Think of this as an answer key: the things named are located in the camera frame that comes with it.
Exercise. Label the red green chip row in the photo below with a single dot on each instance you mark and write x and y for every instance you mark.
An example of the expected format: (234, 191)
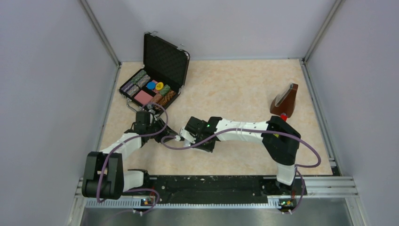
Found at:
(165, 90)

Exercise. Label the orange black chip row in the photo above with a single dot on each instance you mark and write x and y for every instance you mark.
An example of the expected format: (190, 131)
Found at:
(162, 100)

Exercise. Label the colourful toy brick stack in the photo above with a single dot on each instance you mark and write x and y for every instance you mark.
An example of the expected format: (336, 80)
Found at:
(284, 117)

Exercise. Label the blue round dealer chip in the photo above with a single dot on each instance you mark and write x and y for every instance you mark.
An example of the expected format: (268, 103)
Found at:
(151, 85)

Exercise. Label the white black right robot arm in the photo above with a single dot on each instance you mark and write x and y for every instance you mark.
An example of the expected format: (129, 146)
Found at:
(277, 136)

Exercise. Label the black poker chip case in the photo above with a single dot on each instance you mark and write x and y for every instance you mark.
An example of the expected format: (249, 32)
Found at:
(163, 62)

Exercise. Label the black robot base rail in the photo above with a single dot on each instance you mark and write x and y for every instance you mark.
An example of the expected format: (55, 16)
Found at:
(219, 191)

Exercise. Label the yellow big blind chip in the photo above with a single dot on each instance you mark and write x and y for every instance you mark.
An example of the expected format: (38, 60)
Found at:
(159, 86)

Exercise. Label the pink playing card deck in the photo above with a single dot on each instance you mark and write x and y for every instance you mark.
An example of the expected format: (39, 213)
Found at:
(143, 97)

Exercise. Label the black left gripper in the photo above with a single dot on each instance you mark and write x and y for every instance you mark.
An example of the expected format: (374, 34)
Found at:
(168, 132)

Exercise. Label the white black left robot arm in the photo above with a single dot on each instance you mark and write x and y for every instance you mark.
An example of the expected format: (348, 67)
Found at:
(104, 177)

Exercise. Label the purple chip row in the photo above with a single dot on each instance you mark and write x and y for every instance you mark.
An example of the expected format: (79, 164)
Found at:
(134, 80)

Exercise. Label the blue tan chip row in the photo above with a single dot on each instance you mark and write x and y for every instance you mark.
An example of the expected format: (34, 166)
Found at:
(140, 84)

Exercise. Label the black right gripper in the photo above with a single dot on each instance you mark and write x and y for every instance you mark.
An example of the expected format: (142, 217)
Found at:
(210, 148)

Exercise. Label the brown wooden metronome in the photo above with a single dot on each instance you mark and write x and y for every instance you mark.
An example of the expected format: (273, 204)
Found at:
(285, 102)

